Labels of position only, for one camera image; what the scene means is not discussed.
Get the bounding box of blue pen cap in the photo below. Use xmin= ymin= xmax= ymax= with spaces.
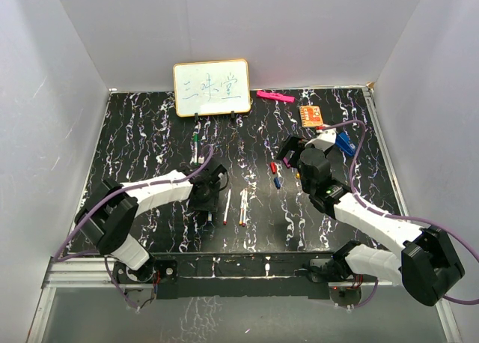
xmin=273 ymin=177 xmax=281 ymax=189

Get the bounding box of green whiteboard pen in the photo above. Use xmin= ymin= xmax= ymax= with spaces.
xmin=194 ymin=140 xmax=198 ymax=165

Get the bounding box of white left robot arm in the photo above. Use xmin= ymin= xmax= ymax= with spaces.
xmin=75 ymin=161 xmax=229 ymax=282

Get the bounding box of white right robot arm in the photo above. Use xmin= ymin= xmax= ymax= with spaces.
xmin=276 ymin=136 xmax=465 ymax=306

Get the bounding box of red whiteboard pen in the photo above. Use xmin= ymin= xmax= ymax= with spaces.
xmin=223 ymin=188 xmax=231 ymax=225

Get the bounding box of purple whiteboard pen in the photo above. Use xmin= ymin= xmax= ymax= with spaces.
xmin=242 ymin=189 xmax=248 ymax=227

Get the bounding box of red pen cap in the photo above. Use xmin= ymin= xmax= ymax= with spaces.
xmin=270 ymin=162 xmax=277 ymax=174

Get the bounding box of yellow whiteboard pen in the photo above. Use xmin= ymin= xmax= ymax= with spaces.
xmin=239 ymin=189 xmax=246 ymax=226

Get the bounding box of blue stapler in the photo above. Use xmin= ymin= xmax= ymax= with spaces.
xmin=335 ymin=132 xmax=356 ymax=157

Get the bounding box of small yellow-framed whiteboard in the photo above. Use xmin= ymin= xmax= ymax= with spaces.
xmin=173 ymin=59 xmax=251 ymax=118

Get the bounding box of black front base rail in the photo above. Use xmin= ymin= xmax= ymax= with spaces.
xmin=112 ymin=251 xmax=379 ymax=301

